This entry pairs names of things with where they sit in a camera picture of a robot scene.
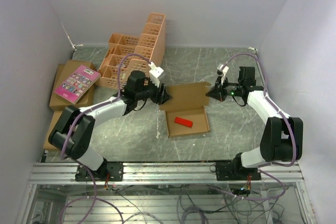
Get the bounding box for pink book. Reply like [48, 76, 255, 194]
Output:
[54, 64, 101, 104]

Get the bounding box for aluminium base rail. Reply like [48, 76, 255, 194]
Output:
[28, 163, 304, 185]

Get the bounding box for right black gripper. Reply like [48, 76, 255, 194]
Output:
[206, 75, 243, 102]

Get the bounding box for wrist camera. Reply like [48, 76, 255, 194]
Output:
[217, 64, 229, 84]
[149, 62, 165, 87]

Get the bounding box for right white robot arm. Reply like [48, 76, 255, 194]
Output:
[206, 65, 303, 181]

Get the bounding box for red small object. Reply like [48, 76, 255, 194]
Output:
[174, 117, 193, 127]

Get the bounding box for brown cardboard box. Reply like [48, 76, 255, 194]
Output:
[160, 82, 211, 137]

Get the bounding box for tangled floor cables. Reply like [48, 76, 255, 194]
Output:
[60, 182, 289, 224]

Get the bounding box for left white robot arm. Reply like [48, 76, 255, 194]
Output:
[48, 67, 172, 181]

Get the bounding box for large closed cardboard box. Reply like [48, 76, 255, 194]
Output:
[49, 60, 98, 111]

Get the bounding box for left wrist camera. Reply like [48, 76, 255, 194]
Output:
[149, 62, 165, 87]

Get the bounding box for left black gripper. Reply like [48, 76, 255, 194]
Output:
[135, 77, 172, 105]

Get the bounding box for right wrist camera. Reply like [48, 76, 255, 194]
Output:
[217, 64, 229, 84]

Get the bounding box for small closed cardboard box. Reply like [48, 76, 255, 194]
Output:
[43, 111, 64, 152]

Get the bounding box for orange plastic organizer rack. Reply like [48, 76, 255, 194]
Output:
[97, 13, 166, 89]

